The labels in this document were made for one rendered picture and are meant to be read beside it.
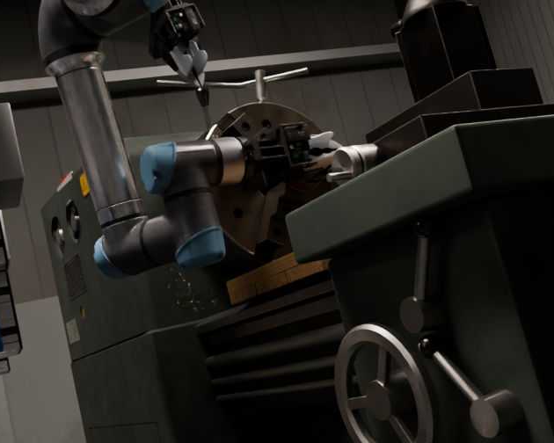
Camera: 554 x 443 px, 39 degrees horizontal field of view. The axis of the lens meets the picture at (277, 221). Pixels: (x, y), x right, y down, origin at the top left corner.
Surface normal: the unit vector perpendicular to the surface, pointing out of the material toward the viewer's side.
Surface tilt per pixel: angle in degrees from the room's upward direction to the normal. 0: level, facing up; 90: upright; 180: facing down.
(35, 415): 90
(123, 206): 95
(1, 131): 90
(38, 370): 90
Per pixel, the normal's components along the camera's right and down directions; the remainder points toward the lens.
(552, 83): -0.91, 0.17
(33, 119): 0.34, -0.22
